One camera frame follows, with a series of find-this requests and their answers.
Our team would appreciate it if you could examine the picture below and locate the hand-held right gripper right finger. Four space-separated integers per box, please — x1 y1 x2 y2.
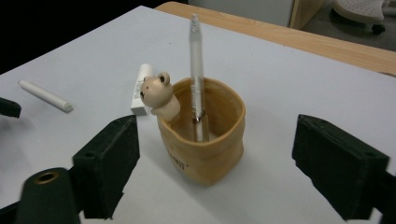
291 113 390 221

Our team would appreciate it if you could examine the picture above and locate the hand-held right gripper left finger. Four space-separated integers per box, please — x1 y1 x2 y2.
72 114 141 220

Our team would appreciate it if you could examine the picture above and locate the white marker pen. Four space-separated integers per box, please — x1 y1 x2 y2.
17 79 75 114

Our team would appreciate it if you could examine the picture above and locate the white tube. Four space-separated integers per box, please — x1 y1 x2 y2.
129 63 155 117

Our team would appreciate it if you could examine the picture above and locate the tan pen holder with bear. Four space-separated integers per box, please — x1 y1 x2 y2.
139 71 248 188

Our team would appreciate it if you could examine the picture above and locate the clear pen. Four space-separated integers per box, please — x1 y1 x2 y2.
189 13 210 143

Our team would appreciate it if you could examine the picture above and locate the black curtain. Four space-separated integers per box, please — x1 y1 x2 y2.
0 0 190 76

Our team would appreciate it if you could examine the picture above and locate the wooden table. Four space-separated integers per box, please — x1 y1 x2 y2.
154 1 396 77

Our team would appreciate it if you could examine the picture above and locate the white chair base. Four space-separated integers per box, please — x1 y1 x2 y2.
332 0 396 35

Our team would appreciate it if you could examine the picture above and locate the light wooden desk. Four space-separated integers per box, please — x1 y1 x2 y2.
289 0 326 31

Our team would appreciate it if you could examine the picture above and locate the white cabinet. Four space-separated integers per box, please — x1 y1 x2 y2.
186 0 295 29

